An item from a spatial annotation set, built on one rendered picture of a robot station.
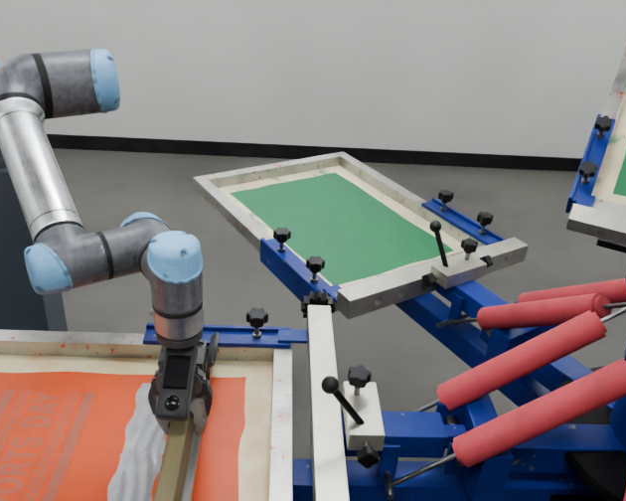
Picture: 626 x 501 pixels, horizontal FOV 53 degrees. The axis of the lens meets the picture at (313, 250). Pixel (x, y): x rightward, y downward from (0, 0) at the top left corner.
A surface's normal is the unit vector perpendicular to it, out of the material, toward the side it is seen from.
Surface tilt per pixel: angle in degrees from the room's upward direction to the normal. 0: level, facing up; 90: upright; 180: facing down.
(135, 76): 90
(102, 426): 0
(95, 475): 0
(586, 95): 90
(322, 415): 0
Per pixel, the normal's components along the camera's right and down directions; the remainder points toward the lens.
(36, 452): 0.06, -0.87
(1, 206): 0.15, 0.50
